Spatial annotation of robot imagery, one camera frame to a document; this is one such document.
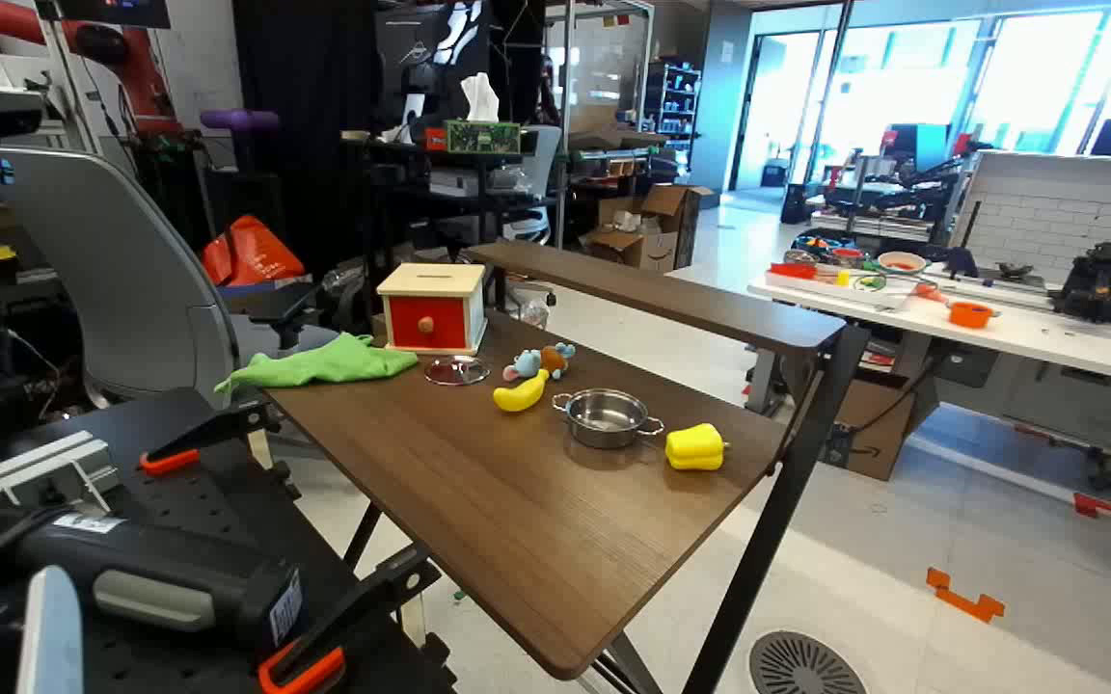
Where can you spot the wooden box with red drawer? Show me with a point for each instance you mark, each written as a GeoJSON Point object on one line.
{"type": "Point", "coordinates": [432, 304]}

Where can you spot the blue plush mouse toy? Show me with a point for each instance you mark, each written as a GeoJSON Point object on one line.
{"type": "Point", "coordinates": [552, 359]}

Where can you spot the yellow toy banana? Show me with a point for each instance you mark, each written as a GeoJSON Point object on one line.
{"type": "Point", "coordinates": [521, 393]}

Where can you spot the silver metal pot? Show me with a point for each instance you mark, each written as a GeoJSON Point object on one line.
{"type": "Point", "coordinates": [606, 419]}

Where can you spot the dark wooden bench shelf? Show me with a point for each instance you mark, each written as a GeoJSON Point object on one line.
{"type": "Point", "coordinates": [673, 298]}

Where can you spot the silver metal pot lid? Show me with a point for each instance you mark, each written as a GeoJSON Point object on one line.
{"type": "Point", "coordinates": [457, 370]}

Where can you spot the cardboard box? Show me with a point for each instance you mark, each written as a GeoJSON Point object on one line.
{"type": "Point", "coordinates": [652, 234]}

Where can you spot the yellow toy bell pepper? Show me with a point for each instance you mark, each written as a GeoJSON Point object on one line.
{"type": "Point", "coordinates": [696, 449]}

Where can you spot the green cloth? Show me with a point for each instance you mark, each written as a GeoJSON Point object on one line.
{"type": "Point", "coordinates": [338, 359]}

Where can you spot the orange bag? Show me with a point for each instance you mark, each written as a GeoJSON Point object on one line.
{"type": "Point", "coordinates": [248, 254]}

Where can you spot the black clamp with orange tip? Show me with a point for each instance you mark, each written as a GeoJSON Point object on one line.
{"type": "Point", "coordinates": [318, 655]}

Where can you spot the orange bowl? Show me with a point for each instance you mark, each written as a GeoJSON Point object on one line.
{"type": "Point", "coordinates": [971, 312]}

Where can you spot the grey chair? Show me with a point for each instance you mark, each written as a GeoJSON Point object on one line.
{"type": "Point", "coordinates": [143, 300]}

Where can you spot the white lab table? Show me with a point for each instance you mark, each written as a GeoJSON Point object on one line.
{"type": "Point", "coordinates": [940, 308]}

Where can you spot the black clamp with orange handle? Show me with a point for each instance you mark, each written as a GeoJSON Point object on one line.
{"type": "Point", "coordinates": [212, 428]}

